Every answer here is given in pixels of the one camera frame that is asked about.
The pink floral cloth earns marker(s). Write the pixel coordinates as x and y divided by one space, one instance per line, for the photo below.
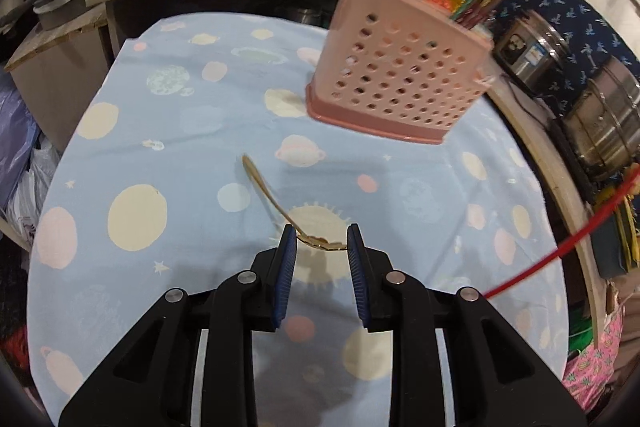
595 362

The white plastic bag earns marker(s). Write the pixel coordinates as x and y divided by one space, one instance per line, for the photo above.
32 197

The steel rice cooker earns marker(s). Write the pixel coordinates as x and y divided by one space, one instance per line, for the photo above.
535 52

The large steel steamer pot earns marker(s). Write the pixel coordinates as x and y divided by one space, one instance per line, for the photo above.
605 122

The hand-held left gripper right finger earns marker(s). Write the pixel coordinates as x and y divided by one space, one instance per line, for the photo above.
357 277

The blue planet print tablecloth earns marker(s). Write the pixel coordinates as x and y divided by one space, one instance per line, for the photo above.
200 117

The purple plastic bag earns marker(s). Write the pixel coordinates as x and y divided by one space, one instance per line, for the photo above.
15 137

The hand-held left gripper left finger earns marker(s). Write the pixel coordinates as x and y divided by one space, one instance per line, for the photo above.
284 277

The bundle of brown chopsticks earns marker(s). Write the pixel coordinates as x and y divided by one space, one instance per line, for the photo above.
482 7

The pink perforated utensil holder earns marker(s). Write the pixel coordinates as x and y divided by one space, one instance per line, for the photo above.
400 72

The gold metal spoon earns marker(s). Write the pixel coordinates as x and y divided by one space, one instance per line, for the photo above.
265 192

